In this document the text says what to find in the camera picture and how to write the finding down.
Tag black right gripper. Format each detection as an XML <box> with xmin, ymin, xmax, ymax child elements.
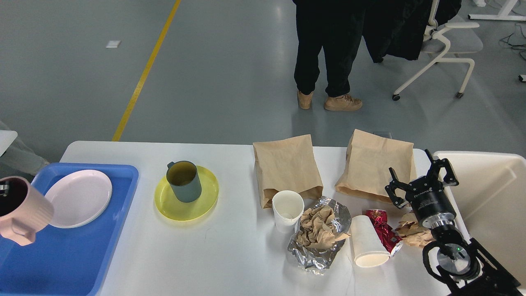
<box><xmin>384</xmin><ymin>149</ymin><xmax>459</xmax><ymax>228</ymax></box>

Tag pink mug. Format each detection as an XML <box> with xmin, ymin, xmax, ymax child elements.
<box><xmin>0</xmin><ymin>176</ymin><xmax>54</xmax><ymax>246</ymax></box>

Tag yellow plastic plate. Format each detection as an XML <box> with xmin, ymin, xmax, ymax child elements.
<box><xmin>154</xmin><ymin>166</ymin><xmax>219</xmax><ymax>221</ymax></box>

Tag dark green mug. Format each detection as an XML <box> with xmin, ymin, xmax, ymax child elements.
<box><xmin>166</xmin><ymin>161</ymin><xmax>202</xmax><ymax>203</ymax></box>

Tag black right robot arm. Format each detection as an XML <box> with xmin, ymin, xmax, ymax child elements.
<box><xmin>385</xmin><ymin>150</ymin><xmax>521</xmax><ymax>296</ymax></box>

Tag person in white trousers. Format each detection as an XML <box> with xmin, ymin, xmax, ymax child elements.
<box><xmin>0</xmin><ymin>137</ymin><xmax>50</xmax><ymax>176</ymax></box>

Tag small crumpled brown paper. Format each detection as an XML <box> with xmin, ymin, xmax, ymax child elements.
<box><xmin>394</xmin><ymin>211</ymin><xmax>434</xmax><ymax>247</ymax></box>

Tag white side table left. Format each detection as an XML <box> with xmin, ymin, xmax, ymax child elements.
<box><xmin>0</xmin><ymin>130</ymin><xmax>18</xmax><ymax>156</ymax></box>

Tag right brown paper bag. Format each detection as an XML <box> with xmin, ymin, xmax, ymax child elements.
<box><xmin>335</xmin><ymin>129</ymin><xmax>416</xmax><ymax>204</ymax></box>

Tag brown paper bag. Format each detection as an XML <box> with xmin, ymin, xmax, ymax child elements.
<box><xmin>252</xmin><ymin>134</ymin><xmax>323</xmax><ymax>208</ymax></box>
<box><xmin>335</xmin><ymin>129</ymin><xmax>416</xmax><ymax>204</ymax></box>

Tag red snack wrapper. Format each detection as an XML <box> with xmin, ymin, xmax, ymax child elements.
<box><xmin>365</xmin><ymin>209</ymin><xmax>403</xmax><ymax>257</ymax></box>

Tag white plastic bin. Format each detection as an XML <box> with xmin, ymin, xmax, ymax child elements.
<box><xmin>434</xmin><ymin>151</ymin><xmax>526</xmax><ymax>290</ymax></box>

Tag pink plate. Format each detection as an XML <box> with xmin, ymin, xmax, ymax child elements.
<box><xmin>45</xmin><ymin>170</ymin><xmax>113</xmax><ymax>229</ymax></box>

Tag lying white paper cup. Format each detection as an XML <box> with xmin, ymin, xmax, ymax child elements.
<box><xmin>350</xmin><ymin>215</ymin><xmax>390</xmax><ymax>268</ymax></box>

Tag blue plastic tray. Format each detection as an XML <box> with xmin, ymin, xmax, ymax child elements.
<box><xmin>0</xmin><ymin>163</ymin><xmax>139</xmax><ymax>296</ymax></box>

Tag crumpled brown paper in foil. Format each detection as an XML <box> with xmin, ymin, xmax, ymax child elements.
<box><xmin>295</xmin><ymin>206</ymin><xmax>350</xmax><ymax>250</ymax></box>

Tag left brown paper bag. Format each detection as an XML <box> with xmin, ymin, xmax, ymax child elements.
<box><xmin>252</xmin><ymin>134</ymin><xmax>323</xmax><ymax>208</ymax></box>

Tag crumpled aluminium foil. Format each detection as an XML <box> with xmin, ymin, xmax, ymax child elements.
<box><xmin>287</xmin><ymin>197</ymin><xmax>351</xmax><ymax>274</ymax></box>

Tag upright white paper cup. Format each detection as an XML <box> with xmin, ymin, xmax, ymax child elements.
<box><xmin>271</xmin><ymin>190</ymin><xmax>304</xmax><ymax>234</ymax></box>

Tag white office chair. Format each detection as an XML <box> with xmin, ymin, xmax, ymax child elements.
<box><xmin>392</xmin><ymin>0</ymin><xmax>483</xmax><ymax>101</ymax></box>

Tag black jacket on chair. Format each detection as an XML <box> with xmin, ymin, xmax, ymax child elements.
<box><xmin>362</xmin><ymin>0</ymin><xmax>463</xmax><ymax>64</ymax></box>

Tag person in black trousers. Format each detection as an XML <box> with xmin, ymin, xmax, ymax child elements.
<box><xmin>294</xmin><ymin>0</ymin><xmax>370</xmax><ymax>112</ymax></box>

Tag white desk leg background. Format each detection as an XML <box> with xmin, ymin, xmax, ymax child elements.
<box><xmin>467</xmin><ymin>0</ymin><xmax>526</xmax><ymax>22</ymax></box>

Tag black floor cables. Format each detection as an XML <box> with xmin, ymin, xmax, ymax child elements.
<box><xmin>499</xmin><ymin>34</ymin><xmax>526</xmax><ymax>62</ymax></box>

